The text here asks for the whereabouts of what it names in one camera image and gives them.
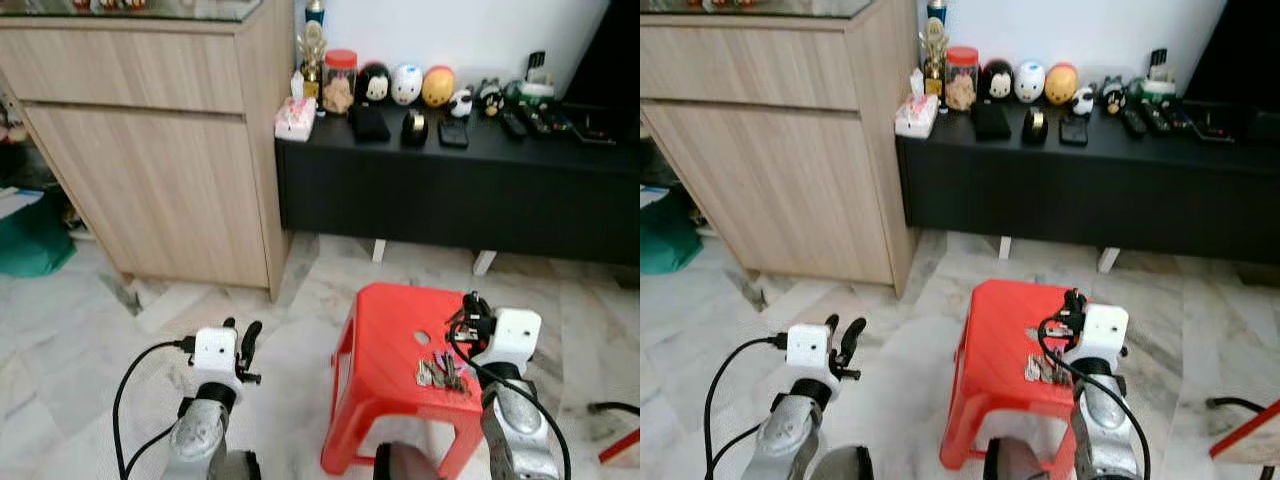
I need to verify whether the glass display cabinet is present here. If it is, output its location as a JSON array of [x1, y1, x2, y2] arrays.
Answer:
[[0, 88, 73, 241], [640, 105, 693, 206]]

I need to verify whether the red stick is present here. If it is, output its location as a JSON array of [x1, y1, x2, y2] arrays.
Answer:
[[597, 427, 641, 464], [1209, 397, 1280, 462]]

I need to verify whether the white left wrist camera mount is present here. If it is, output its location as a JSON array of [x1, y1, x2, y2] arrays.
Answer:
[[192, 326, 242, 392], [785, 323, 837, 389]]

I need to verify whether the black low tv console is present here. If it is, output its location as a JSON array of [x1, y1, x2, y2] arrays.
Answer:
[[895, 96, 1280, 267], [275, 98, 641, 269]]

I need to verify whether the gold trophy with blue ball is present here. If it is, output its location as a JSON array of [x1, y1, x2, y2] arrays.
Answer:
[[919, 0, 952, 98], [296, 0, 329, 101]]

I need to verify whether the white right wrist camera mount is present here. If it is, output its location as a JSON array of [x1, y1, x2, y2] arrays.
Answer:
[[469, 308, 543, 367], [1064, 304, 1129, 363]]

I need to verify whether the green shopping bag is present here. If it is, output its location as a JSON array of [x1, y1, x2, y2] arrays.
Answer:
[[0, 188, 77, 279], [640, 184, 705, 276]]

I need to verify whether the pink white tissue box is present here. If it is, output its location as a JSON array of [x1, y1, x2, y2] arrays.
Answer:
[[274, 96, 318, 143], [894, 70, 941, 139]]

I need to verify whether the light wooden cabinet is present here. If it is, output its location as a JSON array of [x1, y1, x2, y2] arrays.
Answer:
[[0, 0, 298, 302], [640, 0, 922, 299]]

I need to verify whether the green white desk holder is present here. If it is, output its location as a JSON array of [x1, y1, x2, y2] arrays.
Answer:
[[1139, 47, 1180, 103], [517, 49, 558, 107]]

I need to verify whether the white egg shaped figure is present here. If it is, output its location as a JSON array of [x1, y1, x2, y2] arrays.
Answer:
[[389, 63, 425, 108], [1012, 60, 1048, 106]]

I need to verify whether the black wallet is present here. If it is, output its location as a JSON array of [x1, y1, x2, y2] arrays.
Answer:
[[970, 100, 1014, 142], [346, 102, 393, 144]]

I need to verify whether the clear jar with red lid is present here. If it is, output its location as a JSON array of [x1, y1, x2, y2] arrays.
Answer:
[[944, 45, 982, 113], [321, 48, 359, 116]]

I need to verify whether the orange egg shaped figure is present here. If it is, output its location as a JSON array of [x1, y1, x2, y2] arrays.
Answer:
[[420, 65, 458, 110], [1043, 61, 1081, 107]]

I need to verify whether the red plastic stool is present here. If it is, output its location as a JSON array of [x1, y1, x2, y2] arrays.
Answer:
[[939, 279, 1102, 473], [320, 282, 502, 479]]

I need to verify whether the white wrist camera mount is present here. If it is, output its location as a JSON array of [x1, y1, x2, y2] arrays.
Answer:
[[785, 323, 837, 389], [1064, 304, 1129, 363], [469, 308, 543, 367], [192, 326, 242, 392]]

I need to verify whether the black egg shaped figure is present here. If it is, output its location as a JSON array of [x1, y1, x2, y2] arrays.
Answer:
[[978, 58, 1016, 105], [356, 61, 393, 107]]

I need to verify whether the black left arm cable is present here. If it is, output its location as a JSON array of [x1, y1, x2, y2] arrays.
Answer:
[[112, 338, 197, 480], [703, 334, 790, 480]]

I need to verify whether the black television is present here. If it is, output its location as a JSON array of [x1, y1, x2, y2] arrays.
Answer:
[[1182, 0, 1280, 113], [559, 0, 641, 113]]

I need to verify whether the bunch of keys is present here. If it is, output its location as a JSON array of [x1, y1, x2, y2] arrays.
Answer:
[[1023, 350, 1072, 387], [415, 351, 469, 394]]

